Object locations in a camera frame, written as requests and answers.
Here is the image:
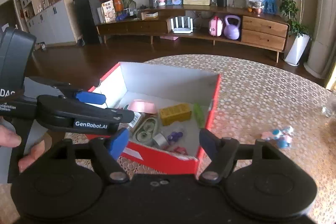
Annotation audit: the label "green correction tape dispenser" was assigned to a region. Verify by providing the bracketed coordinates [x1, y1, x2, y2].
[132, 117, 158, 147]

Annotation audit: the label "spice jar green lid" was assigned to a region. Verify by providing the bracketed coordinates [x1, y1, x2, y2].
[127, 112, 145, 132]

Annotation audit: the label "green marker pen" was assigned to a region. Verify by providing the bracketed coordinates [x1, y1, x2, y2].
[193, 103, 206, 128]

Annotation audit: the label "pink plastic bowl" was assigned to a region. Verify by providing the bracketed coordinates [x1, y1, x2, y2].
[127, 100, 157, 114]

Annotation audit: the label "clear vial purple flower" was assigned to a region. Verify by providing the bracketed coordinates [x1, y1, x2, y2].
[153, 130, 185, 150]

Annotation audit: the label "yellow small box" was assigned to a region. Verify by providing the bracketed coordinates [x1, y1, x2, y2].
[159, 103, 192, 126]

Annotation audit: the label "blue cartoon keychain figures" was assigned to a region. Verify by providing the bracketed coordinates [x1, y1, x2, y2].
[261, 126, 294, 149]

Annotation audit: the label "person's left hand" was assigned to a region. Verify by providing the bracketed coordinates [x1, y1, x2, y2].
[1, 124, 46, 173]

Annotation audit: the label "lace tablecloth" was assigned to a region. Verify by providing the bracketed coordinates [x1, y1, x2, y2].
[0, 53, 336, 224]

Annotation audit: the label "red cardboard shoe box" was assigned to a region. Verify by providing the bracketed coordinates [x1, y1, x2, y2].
[90, 62, 221, 174]

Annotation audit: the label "snack box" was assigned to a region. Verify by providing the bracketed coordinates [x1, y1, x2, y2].
[101, 0, 116, 23]

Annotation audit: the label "black cabinet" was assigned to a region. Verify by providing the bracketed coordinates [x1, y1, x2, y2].
[72, 0, 103, 44]

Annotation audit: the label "white wifi router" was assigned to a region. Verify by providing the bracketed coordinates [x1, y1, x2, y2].
[170, 16, 194, 34]

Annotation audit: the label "clear drinking glass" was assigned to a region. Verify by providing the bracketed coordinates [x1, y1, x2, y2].
[321, 97, 335, 118]

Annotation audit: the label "purple kettlebell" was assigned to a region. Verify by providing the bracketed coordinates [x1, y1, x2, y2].
[223, 15, 241, 40]

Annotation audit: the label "pink toy case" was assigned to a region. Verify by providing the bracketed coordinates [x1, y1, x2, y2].
[209, 16, 223, 37]

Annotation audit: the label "wooden tv console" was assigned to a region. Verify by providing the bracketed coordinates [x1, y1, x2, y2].
[96, 5, 289, 61]

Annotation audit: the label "white standing air conditioner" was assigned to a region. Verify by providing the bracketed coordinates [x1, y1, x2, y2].
[304, 0, 335, 79]

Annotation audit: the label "plastic bag of items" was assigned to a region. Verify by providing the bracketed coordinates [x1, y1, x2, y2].
[244, 0, 264, 15]

